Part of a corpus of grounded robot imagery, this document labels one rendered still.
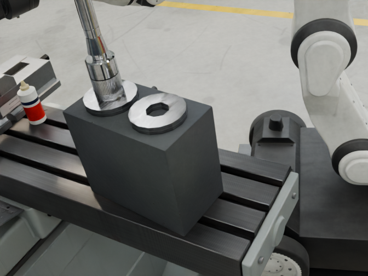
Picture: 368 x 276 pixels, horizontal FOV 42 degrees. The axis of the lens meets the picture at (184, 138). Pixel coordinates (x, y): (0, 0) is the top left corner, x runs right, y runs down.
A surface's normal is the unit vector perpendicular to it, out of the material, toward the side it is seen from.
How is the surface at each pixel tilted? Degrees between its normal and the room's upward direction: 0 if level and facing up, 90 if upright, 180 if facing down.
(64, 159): 0
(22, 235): 90
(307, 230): 0
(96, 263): 90
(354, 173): 90
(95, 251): 90
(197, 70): 0
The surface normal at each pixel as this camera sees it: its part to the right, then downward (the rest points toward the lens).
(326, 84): -0.18, 0.63
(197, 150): 0.80, 0.28
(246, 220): -0.15, -0.77
